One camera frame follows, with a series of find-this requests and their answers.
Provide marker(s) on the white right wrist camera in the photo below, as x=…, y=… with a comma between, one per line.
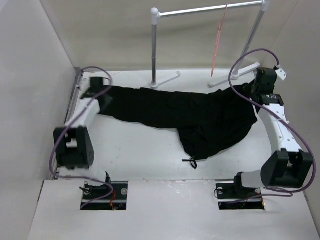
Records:
x=281, y=74

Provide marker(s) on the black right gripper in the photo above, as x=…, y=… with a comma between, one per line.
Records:
x=248, y=88

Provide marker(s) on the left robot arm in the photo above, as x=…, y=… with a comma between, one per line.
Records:
x=74, y=146

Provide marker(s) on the pink clothes hanger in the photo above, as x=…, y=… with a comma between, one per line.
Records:
x=217, y=42

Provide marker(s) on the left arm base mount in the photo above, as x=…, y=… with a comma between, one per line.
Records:
x=99, y=197

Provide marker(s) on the black trousers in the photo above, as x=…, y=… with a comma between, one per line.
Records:
x=206, y=123

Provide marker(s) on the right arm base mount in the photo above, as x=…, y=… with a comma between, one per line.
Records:
x=231, y=198

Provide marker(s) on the white clothes rack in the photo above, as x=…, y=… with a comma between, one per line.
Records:
x=185, y=39

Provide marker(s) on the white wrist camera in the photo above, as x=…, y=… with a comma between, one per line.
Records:
x=83, y=85
x=281, y=74

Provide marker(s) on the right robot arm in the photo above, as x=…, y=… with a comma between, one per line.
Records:
x=288, y=166

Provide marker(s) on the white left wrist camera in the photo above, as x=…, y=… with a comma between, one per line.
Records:
x=83, y=85

